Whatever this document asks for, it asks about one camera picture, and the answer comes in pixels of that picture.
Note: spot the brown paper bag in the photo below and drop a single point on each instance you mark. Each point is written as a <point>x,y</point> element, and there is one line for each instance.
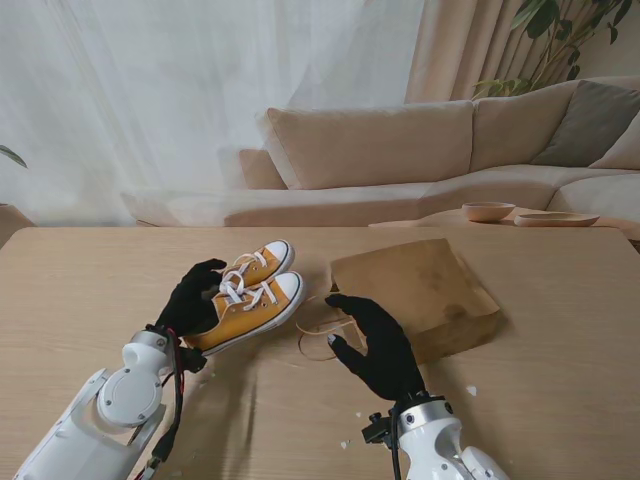
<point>415,280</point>

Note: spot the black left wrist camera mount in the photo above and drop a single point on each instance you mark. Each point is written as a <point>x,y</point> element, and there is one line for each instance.
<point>194,360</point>

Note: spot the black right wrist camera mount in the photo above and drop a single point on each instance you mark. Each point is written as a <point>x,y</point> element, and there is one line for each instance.
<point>377,430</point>

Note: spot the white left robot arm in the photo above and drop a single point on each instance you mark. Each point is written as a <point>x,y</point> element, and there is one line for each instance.
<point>100,415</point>

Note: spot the beige curtain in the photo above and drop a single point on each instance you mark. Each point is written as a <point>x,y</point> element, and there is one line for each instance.
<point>450,50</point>

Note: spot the green leafy houseplant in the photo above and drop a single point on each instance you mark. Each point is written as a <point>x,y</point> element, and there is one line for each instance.
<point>542,17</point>

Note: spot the beige sofa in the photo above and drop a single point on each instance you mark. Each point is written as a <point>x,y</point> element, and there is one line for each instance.
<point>370,145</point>

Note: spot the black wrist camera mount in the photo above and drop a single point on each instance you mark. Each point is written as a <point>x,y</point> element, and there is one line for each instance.
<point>377,430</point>
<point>194,360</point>

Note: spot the grey cushion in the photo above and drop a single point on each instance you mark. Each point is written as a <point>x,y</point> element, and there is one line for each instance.
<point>590,125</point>

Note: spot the low wooden coffee table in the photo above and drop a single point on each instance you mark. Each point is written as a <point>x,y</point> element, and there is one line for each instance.
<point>445,219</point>

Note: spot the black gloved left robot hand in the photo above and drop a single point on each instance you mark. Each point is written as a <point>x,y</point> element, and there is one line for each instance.
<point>192,305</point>

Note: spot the shallow wooden dish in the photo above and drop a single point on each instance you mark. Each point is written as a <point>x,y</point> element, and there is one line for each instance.
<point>555,220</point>

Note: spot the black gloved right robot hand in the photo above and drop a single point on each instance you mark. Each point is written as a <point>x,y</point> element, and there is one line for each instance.
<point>385,355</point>

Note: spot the beige plant pot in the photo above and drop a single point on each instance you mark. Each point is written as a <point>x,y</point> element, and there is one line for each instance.
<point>10,220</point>

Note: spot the green plant leaf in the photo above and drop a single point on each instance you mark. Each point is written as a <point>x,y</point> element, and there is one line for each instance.
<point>12,156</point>

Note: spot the yellow canvas sneaker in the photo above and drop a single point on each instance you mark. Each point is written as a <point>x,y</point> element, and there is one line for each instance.
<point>250,315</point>
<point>267,257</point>

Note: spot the wooden bowl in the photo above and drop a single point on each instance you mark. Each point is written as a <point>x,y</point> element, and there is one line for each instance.
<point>487,211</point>

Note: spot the white sheer curtain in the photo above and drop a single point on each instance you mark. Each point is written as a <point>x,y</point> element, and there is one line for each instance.
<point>150,100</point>

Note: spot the cream cushion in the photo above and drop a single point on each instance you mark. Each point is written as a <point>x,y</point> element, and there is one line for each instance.
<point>622,152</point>

